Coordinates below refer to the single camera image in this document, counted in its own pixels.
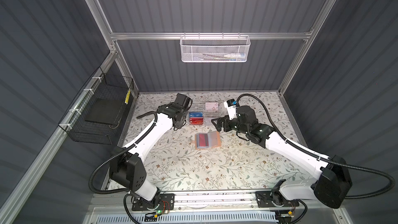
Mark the pink leather card holder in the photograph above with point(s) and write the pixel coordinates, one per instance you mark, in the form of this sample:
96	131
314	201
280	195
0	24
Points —
214	140

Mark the blue credit card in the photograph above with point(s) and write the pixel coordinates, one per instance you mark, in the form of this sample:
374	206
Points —
196	115

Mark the black pad in basket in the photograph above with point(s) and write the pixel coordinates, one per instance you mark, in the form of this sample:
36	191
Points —
104	111

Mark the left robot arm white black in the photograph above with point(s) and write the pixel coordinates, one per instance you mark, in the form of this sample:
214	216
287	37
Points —
128	170

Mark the red card in organizer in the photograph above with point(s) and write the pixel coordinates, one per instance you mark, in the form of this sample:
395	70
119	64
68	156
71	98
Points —
196	121

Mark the white wire mesh basket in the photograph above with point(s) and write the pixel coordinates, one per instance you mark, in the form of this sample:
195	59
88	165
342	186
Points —
212	48

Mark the white perforated cable duct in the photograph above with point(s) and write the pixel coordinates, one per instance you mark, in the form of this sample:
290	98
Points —
211	217

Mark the pink card in organizer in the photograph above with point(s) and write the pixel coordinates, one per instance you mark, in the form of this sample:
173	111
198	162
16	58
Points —
211	106

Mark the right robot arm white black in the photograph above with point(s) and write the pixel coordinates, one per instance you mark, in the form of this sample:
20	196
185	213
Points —
329	182

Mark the white tube in basket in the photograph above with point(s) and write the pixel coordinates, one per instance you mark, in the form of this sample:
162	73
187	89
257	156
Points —
236	56

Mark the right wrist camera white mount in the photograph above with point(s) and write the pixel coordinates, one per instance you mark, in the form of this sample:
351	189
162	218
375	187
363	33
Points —
231	106

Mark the aluminium front rail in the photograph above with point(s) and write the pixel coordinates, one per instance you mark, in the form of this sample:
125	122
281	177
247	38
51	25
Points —
219	200

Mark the black wire mesh basket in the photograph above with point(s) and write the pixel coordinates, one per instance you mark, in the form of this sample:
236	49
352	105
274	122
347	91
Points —
104	86

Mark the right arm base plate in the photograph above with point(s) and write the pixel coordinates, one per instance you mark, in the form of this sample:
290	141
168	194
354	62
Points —
267	198

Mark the clear acrylic card organizer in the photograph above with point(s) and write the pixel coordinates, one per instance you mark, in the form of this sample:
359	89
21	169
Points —
207	115

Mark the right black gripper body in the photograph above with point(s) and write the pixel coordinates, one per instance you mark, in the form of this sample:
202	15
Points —
235	125

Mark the yellow tag on basket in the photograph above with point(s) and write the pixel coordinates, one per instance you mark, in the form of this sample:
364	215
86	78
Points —
126	101

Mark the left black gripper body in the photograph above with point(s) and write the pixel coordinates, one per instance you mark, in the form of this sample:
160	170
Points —
184	115

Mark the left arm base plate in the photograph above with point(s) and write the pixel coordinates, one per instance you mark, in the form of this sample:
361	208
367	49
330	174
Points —
160	202

